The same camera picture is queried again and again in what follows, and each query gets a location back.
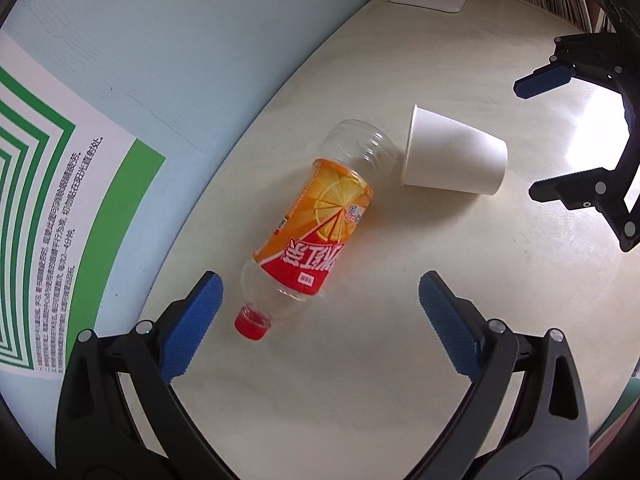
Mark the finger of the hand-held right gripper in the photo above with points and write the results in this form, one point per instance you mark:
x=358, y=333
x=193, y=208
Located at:
x=542, y=80
x=575, y=187

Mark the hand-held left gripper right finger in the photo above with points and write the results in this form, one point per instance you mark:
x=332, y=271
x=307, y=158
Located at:
x=450, y=325

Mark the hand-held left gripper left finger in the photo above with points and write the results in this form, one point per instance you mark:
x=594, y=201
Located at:
x=192, y=330

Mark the white paper cup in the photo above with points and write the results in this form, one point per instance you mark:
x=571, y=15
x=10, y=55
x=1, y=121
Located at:
x=450, y=155

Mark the clear bottle with orange label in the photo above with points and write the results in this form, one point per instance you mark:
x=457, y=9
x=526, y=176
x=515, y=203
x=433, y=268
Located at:
x=320, y=210

